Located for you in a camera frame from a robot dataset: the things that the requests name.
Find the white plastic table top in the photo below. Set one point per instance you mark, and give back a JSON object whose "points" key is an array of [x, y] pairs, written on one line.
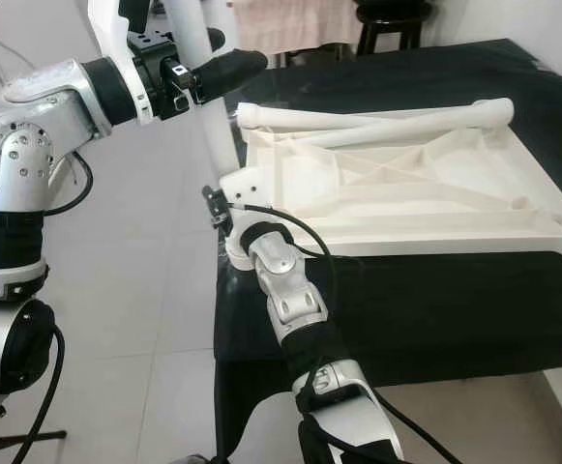
{"points": [[397, 203]]}

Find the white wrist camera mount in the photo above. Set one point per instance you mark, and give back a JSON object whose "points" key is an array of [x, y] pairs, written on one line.
{"points": [[247, 188], [111, 34]]}

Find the black tablecloth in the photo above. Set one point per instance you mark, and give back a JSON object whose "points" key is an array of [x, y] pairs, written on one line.
{"points": [[416, 319]]}

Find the black floor stand leg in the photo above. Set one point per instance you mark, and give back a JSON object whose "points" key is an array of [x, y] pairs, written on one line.
{"points": [[19, 443]]}

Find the black round stool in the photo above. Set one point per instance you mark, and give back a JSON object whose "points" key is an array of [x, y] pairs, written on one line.
{"points": [[395, 27]]}

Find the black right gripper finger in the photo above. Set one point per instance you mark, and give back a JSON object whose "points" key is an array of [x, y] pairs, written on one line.
{"points": [[212, 196]]}

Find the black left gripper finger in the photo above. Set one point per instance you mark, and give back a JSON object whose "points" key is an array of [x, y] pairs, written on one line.
{"points": [[227, 75], [216, 39]]}

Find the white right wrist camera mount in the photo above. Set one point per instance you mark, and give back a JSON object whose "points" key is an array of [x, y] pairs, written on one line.
{"points": [[247, 188]]}

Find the grey tape patch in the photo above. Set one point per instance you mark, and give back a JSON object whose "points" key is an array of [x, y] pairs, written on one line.
{"points": [[540, 64]]}

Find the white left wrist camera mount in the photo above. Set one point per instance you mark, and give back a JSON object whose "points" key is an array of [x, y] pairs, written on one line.
{"points": [[111, 34]]}

